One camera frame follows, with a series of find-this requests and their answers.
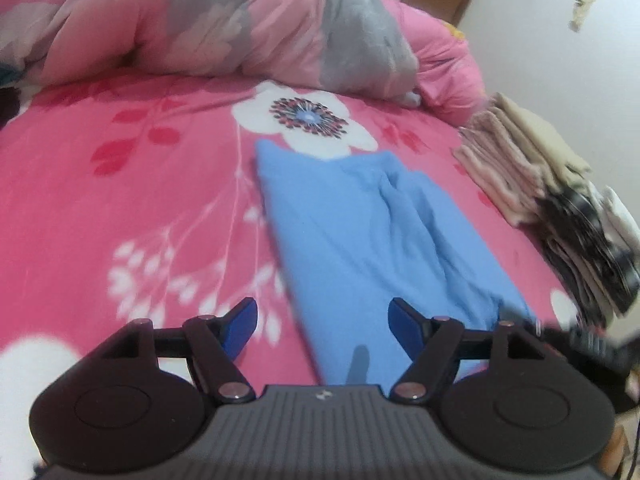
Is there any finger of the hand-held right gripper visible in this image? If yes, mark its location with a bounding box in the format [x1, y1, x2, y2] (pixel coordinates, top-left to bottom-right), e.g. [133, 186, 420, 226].
[499, 309, 576, 348]

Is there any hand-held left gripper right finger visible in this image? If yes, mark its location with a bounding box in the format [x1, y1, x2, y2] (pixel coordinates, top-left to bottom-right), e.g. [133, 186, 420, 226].
[389, 297, 543, 403]

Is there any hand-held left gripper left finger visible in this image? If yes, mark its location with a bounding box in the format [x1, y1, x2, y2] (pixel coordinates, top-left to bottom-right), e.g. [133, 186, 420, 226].
[102, 297, 258, 403]

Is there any blue printed t-shirt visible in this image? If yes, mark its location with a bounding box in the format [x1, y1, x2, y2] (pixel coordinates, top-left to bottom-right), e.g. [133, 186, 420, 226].
[255, 140, 538, 386]

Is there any black white plaid cloth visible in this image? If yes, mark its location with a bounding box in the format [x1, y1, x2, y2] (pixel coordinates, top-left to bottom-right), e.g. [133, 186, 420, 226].
[532, 180, 640, 316]

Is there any white folded cloth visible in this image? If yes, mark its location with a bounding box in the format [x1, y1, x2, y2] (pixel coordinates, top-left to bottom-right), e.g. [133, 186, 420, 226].
[597, 185, 640, 256]

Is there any light pink folded cloth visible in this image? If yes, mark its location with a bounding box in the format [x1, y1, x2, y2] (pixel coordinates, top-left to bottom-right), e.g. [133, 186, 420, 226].
[452, 150, 543, 228]

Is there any pink floral bed sheet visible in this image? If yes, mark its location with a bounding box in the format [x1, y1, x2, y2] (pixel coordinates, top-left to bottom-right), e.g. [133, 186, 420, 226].
[0, 75, 586, 461]

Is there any pink striped folded cloth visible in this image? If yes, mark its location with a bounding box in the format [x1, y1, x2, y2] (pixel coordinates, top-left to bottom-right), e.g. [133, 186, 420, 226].
[457, 110, 546, 191]

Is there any pink grey floral quilt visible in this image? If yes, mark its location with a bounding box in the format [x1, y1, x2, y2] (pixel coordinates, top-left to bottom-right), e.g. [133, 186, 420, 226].
[0, 0, 486, 126]

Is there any black garment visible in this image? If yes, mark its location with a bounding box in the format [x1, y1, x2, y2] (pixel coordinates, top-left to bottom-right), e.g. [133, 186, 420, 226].
[0, 87, 21, 131]

